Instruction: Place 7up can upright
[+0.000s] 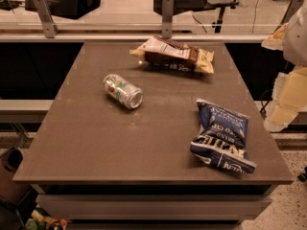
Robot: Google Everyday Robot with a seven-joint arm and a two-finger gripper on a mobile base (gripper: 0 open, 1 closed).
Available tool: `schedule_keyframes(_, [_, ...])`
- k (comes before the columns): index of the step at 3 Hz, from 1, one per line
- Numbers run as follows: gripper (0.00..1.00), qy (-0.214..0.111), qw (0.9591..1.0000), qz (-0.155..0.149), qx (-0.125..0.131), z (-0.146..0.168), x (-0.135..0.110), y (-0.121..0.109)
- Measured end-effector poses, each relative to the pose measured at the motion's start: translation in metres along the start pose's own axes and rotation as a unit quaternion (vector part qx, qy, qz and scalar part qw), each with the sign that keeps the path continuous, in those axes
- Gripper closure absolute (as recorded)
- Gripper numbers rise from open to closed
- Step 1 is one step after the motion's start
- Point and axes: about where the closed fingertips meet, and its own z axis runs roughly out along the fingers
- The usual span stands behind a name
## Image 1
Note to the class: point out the brown yellow snack bag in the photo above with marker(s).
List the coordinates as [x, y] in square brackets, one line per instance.
[170, 54]

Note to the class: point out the left metal bracket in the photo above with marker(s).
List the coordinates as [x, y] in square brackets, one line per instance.
[49, 27]

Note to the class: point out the colourful items on floor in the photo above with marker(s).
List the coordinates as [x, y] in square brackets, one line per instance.
[40, 220]

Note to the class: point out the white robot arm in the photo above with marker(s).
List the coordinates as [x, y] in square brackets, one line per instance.
[295, 44]

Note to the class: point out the silver green 7up can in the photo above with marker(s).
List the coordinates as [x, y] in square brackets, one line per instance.
[123, 91]

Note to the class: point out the right metal bracket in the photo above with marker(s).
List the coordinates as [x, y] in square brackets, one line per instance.
[293, 11]

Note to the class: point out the blue chip bag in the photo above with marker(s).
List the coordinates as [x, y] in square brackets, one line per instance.
[221, 142]

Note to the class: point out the brown bin with hole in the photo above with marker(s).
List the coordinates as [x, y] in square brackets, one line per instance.
[14, 195]

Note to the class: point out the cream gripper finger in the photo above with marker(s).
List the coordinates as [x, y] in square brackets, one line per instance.
[276, 40]
[289, 97]

